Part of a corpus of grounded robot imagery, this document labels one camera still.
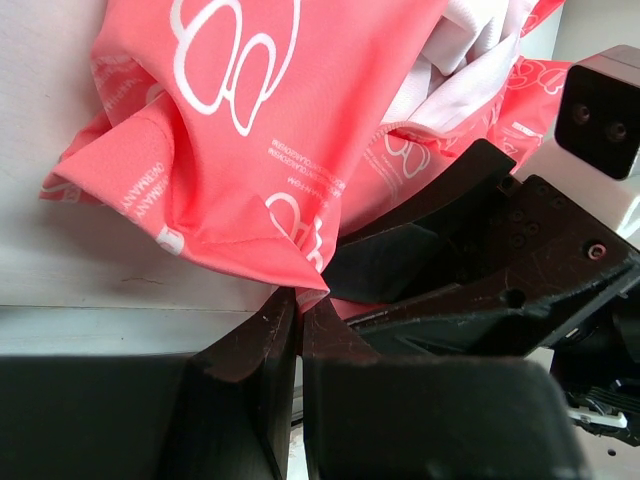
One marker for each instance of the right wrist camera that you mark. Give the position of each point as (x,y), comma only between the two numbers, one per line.
(593,156)

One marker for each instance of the pink patterned jacket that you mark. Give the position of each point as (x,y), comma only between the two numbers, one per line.
(247,136)

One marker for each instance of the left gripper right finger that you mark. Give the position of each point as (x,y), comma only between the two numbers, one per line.
(350,415)

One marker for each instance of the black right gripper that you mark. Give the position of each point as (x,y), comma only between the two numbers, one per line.
(523,275)

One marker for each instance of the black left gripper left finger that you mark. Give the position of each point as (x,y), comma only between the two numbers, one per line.
(242,388)

